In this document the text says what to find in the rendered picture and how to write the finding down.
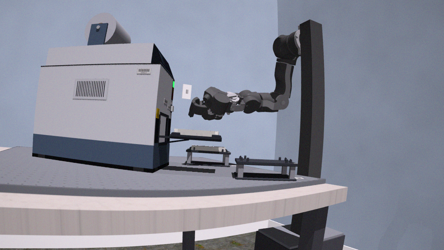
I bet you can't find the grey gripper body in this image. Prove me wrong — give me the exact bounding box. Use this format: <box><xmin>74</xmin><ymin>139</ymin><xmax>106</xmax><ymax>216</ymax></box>
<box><xmin>203</xmin><ymin>87</ymin><xmax>237</xmax><ymax>120</ymax></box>

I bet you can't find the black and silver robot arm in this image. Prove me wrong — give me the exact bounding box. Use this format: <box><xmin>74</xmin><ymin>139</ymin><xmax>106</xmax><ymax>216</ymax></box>
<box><xmin>226</xmin><ymin>25</ymin><xmax>301</xmax><ymax>115</ymax></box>

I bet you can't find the white cylinder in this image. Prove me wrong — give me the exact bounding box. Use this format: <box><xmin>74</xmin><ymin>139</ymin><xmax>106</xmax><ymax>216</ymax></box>
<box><xmin>85</xmin><ymin>12</ymin><xmax>131</xmax><ymax>44</ymax></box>

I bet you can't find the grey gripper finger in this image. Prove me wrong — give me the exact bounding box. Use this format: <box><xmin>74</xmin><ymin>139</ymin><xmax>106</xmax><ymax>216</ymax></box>
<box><xmin>188</xmin><ymin>97</ymin><xmax>206</xmax><ymax>116</ymax></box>
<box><xmin>190</xmin><ymin>103</ymin><xmax>217</xmax><ymax>120</ymax></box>

